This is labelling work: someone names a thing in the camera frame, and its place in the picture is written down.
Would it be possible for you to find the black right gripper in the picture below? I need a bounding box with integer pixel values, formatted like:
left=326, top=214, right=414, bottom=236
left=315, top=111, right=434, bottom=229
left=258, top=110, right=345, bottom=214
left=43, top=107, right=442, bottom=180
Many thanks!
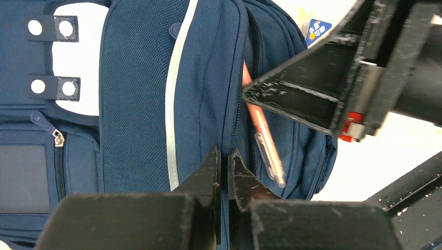
left=242, top=1, right=441, bottom=140

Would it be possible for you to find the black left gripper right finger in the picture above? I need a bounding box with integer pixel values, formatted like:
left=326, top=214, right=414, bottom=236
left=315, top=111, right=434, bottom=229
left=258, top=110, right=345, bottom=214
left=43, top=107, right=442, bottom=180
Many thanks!
left=228, top=148, right=401, bottom=249

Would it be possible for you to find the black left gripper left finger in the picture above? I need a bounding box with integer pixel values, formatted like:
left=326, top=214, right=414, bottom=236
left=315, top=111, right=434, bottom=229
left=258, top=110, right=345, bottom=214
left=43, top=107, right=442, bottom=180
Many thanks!
left=35, top=146, right=221, bottom=249

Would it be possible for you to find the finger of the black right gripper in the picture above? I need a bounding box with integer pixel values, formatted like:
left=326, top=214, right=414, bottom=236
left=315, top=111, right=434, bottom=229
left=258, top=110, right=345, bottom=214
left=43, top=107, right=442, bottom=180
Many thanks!
left=367, top=153, right=441, bottom=249

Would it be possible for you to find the orange pen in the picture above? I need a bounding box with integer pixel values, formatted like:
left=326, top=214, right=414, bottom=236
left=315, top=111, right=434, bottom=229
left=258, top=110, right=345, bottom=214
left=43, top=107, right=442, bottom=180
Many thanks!
left=241, top=60, right=287, bottom=189

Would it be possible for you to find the navy blue student backpack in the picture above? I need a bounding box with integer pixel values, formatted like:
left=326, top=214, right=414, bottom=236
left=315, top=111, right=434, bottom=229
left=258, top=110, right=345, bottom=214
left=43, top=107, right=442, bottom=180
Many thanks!
left=1, top=1, right=337, bottom=249

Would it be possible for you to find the blue triangular ruler piece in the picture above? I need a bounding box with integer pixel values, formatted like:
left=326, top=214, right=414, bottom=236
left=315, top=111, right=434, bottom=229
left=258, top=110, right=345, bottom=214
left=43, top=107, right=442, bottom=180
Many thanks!
left=302, top=19, right=333, bottom=47

